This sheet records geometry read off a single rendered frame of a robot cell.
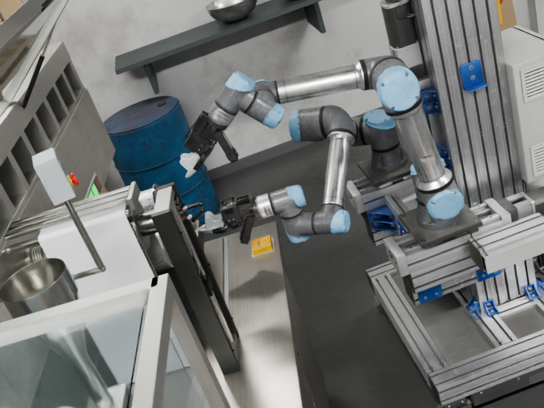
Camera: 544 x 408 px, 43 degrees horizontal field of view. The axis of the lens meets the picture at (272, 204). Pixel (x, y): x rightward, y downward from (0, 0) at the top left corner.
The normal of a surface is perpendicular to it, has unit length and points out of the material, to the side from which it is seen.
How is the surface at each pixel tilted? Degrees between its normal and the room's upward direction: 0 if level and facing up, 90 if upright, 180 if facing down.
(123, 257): 90
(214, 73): 90
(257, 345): 0
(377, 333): 0
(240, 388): 0
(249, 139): 90
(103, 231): 90
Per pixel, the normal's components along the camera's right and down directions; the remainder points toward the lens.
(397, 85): 0.01, 0.37
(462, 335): -0.29, -0.83
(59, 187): 0.36, 0.37
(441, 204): 0.12, 0.57
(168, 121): 0.72, 0.13
